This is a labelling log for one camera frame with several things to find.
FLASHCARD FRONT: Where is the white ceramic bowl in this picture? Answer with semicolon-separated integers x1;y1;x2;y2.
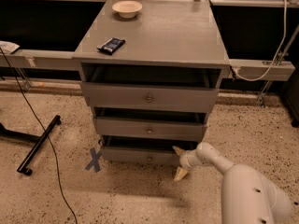
112;1;143;19

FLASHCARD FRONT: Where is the white cable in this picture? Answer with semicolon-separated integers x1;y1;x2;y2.
231;0;289;83

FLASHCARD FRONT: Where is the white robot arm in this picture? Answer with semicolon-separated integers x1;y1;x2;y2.
173;142;292;224

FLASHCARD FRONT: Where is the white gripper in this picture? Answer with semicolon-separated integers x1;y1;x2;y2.
173;146;200;182

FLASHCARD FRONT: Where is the dark cabinet at right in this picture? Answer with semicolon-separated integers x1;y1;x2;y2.
281;63;299;128

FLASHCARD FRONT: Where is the grey top drawer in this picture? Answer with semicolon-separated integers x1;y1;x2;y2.
81;65;219;113

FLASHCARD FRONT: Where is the grey bottom drawer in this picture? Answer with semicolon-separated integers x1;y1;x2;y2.
100;135;197;165

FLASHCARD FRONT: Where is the dark blue snack packet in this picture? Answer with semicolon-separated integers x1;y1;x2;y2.
96;37;125;55

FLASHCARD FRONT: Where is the grey metal rail frame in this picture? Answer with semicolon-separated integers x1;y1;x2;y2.
0;0;299;107

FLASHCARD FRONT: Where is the grey drawer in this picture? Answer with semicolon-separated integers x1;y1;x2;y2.
81;65;219;113
100;135;197;165
93;107;207;142

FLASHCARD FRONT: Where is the white paper sheet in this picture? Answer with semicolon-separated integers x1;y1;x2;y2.
0;41;20;54

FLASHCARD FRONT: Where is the black floor cable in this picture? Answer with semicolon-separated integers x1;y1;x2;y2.
0;47;78;224

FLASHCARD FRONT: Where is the black stand base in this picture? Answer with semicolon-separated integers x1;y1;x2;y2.
0;115;61;176

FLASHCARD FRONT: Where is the blue tape cross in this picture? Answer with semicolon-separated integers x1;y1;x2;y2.
85;147;102;173

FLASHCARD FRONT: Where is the grey drawer cabinet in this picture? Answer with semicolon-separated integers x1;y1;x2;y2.
72;0;232;166

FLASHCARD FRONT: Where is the grey middle drawer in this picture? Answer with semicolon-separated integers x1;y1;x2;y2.
93;107;207;142

